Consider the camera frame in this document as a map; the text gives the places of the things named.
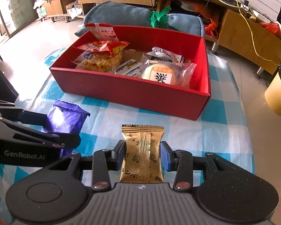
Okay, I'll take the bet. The red white candy packet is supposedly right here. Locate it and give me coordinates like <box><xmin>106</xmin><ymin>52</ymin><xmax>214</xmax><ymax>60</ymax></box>
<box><xmin>85</xmin><ymin>23</ymin><xmax>119</xmax><ymax>41</ymax></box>

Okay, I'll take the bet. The yellow waffle snack packet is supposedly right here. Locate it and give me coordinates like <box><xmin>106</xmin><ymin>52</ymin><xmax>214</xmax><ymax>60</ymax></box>
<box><xmin>72</xmin><ymin>51</ymin><xmax>123</xmax><ymax>72</ymax></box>

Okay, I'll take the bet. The orange bag in cabinet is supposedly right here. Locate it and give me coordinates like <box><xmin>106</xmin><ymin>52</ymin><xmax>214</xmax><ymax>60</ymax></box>
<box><xmin>166</xmin><ymin>0</ymin><xmax>223</xmax><ymax>39</ymax></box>

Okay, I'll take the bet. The gold snack packet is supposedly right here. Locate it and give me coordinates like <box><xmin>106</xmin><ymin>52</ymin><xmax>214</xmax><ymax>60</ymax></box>
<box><xmin>120</xmin><ymin>124</ymin><xmax>164</xmax><ymax>183</ymax></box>

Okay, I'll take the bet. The blue checkered tablecloth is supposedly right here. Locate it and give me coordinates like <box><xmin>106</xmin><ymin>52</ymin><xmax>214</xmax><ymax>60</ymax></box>
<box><xmin>0</xmin><ymin>48</ymin><xmax>255</xmax><ymax>224</ymax></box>

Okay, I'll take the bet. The purple wafer biscuit packet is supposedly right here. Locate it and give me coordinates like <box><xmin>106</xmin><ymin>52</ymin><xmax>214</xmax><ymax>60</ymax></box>
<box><xmin>41</xmin><ymin>100</ymin><xmax>91</xmax><ymax>156</ymax></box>

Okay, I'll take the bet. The white green kaprons packet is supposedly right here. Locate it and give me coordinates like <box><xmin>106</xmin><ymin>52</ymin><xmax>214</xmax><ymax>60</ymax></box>
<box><xmin>112</xmin><ymin>59</ymin><xmax>145</xmax><ymax>78</ymax></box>

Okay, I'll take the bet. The red cardboard box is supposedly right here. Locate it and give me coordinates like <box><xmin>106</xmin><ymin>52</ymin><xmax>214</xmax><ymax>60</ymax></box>
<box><xmin>50</xmin><ymin>25</ymin><xmax>211</xmax><ymax>120</ymax></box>

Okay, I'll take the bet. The yellow cable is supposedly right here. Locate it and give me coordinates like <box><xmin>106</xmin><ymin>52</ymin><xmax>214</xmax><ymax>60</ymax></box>
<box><xmin>199</xmin><ymin>0</ymin><xmax>281</xmax><ymax>66</ymax></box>

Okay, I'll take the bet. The white duck gizzard packet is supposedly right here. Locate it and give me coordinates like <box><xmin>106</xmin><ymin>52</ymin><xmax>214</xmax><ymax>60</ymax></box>
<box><xmin>147</xmin><ymin>47</ymin><xmax>184</xmax><ymax>63</ymax></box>

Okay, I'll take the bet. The wooden TV cabinet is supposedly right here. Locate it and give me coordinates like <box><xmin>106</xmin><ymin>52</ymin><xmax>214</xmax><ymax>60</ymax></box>
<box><xmin>43</xmin><ymin>0</ymin><xmax>281</xmax><ymax>74</ymax></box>

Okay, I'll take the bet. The red plastic bag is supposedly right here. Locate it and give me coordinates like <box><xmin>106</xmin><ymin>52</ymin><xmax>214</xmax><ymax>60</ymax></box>
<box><xmin>258</xmin><ymin>22</ymin><xmax>281</xmax><ymax>39</ymax></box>

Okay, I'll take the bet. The green ribbon strap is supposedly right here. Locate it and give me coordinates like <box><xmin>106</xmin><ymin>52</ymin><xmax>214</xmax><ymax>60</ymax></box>
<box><xmin>149</xmin><ymin>6</ymin><xmax>173</xmax><ymax>29</ymax></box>

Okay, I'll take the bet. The round bun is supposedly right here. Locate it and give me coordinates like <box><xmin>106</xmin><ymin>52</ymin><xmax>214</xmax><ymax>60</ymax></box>
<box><xmin>141</xmin><ymin>60</ymin><xmax>197</xmax><ymax>87</ymax></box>

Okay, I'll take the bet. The yellow trash bin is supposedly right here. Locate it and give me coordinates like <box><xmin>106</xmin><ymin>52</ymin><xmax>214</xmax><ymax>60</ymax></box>
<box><xmin>265</xmin><ymin>66</ymin><xmax>281</xmax><ymax>114</ymax></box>

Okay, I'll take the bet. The red orange snack packet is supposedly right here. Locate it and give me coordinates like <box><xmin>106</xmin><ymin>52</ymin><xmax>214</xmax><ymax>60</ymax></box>
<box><xmin>77</xmin><ymin>41</ymin><xmax>129</xmax><ymax>56</ymax></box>

